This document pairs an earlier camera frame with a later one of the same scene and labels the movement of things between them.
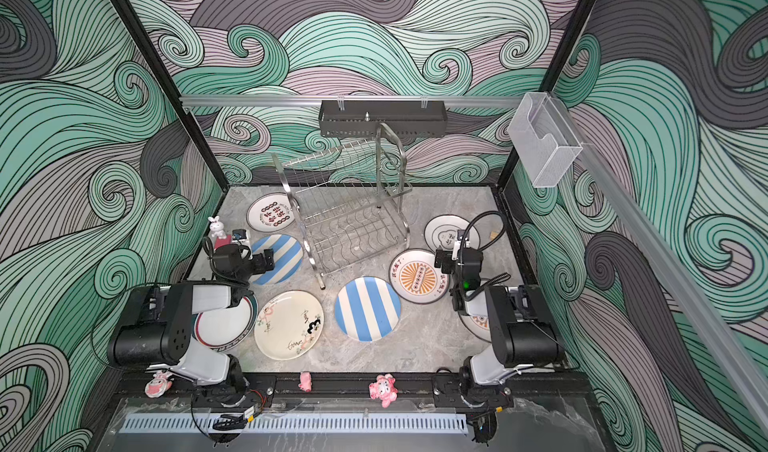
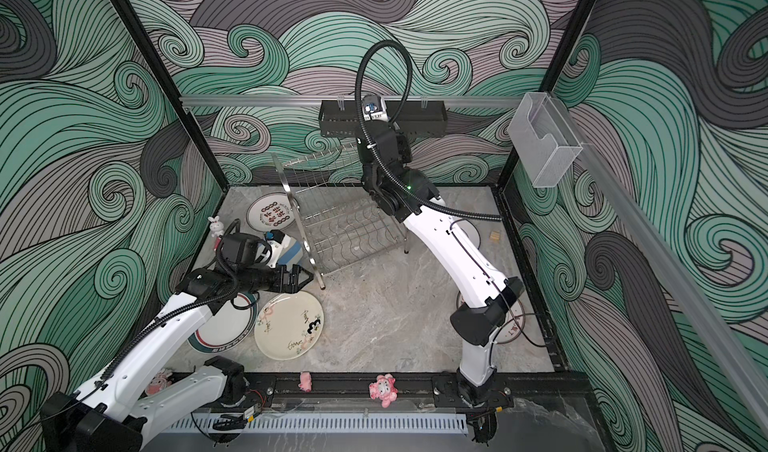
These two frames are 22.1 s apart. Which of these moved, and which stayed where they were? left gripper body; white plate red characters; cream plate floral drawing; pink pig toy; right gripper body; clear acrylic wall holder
Moved: right gripper body; left gripper body
Stayed: cream plate floral drawing; pink pig toy; white plate red characters; clear acrylic wall holder
